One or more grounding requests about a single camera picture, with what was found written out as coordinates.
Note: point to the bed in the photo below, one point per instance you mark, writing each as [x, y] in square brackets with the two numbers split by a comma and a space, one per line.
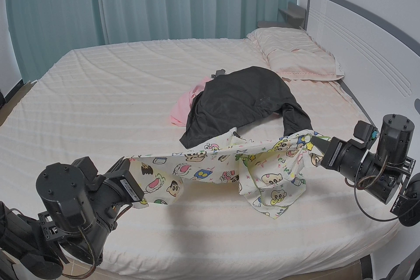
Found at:
[114, 91]

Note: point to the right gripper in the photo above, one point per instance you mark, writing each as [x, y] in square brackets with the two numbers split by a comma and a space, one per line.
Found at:
[352, 162]

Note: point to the black garment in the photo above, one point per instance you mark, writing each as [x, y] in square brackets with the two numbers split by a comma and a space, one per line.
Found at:
[242, 95]

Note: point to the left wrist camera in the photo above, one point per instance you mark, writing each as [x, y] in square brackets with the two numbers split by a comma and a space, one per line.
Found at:
[85, 167]

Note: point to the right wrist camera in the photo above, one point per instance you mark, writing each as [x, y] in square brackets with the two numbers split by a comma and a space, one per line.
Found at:
[362, 131]

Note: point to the pink garment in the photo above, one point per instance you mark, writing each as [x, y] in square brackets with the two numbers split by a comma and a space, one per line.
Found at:
[180, 111]

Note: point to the pale pink pillow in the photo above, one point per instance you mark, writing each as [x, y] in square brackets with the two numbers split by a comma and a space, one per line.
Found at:
[295, 52]

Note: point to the grey garment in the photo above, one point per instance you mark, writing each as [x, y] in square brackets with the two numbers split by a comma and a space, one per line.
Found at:
[219, 72]

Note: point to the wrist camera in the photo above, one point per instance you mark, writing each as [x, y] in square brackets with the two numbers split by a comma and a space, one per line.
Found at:
[85, 167]
[362, 131]

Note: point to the grey bedside table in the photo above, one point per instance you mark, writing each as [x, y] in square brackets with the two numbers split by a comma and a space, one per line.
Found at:
[293, 13]

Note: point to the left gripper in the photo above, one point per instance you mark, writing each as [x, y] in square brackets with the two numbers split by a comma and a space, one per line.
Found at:
[111, 200]

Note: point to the white printed pyjama top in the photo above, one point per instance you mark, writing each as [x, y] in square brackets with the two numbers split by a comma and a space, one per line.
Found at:
[197, 170]

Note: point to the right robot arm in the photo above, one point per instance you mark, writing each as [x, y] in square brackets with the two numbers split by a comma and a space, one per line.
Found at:
[397, 137]

